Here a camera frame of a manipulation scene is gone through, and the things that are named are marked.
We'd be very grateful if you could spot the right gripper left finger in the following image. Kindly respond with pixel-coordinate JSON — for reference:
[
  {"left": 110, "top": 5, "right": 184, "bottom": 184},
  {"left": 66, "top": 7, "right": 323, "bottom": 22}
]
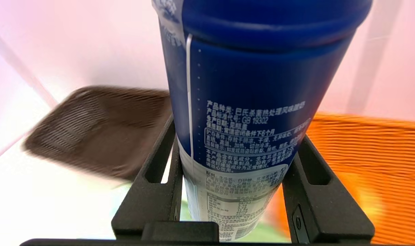
[{"left": 111, "top": 118, "right": 219, "bottom": 240}]

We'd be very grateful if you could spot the dark brown wicker basket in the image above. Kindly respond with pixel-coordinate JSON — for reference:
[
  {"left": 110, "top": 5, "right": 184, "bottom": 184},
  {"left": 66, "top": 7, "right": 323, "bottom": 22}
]
[{"left": 22, "top": 85, "right": 174, "bottom": 181}]

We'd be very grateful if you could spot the green plastic tray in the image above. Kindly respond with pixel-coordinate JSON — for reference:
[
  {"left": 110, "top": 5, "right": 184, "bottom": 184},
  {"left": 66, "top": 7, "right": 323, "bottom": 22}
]
[{"left": 178, "top": 200, "right": 291, "bottom": 244}]

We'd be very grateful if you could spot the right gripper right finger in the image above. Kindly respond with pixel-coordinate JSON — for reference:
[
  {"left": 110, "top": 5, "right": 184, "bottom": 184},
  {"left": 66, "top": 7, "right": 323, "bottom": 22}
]
[{"left": 282, "top": 135, "right": 375, "bottom": 244}]

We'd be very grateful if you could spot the orange wicker basket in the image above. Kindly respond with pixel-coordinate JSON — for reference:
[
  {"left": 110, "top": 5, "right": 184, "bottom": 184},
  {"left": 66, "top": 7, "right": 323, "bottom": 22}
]
[{"left": 271, "top": 113, "right": 415, "bottom": 245}]

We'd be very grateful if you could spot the blue white spray can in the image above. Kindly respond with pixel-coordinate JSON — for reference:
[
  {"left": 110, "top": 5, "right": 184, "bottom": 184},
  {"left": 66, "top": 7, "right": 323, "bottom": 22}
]
[{"left": 152, "top": 0, "right": 373, "bottom": 242}]

